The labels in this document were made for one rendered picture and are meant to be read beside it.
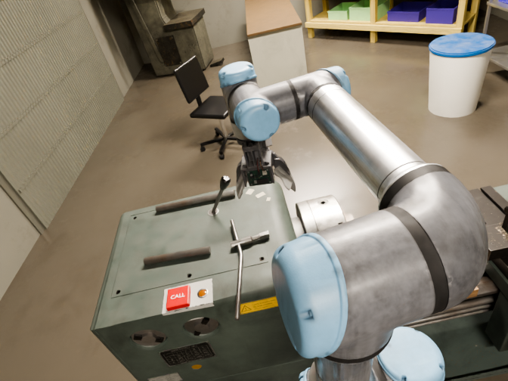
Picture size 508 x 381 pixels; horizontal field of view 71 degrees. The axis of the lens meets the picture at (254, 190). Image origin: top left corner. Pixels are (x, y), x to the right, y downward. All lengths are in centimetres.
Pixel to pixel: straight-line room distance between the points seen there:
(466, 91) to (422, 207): 358
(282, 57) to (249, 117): 451
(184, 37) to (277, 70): 190
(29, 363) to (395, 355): 257
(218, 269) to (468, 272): 74
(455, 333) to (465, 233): 135
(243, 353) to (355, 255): 87
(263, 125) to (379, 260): 36
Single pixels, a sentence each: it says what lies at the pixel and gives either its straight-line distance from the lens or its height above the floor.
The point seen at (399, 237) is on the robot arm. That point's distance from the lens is 36.
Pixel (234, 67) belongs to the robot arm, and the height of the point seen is 177.
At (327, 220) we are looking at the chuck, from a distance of 110.
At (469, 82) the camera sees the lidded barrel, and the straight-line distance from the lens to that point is 392.
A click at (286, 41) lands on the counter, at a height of 55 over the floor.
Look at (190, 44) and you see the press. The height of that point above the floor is 46.
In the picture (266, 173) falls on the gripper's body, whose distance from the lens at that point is 81.
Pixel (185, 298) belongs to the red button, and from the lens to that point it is 97.
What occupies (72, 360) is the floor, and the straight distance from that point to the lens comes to 280.
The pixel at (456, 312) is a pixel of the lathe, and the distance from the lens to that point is 152.
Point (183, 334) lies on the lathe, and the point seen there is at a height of 115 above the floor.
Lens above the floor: 201
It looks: 38 degrees down
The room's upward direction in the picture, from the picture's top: 15 degrees counter-clockwise
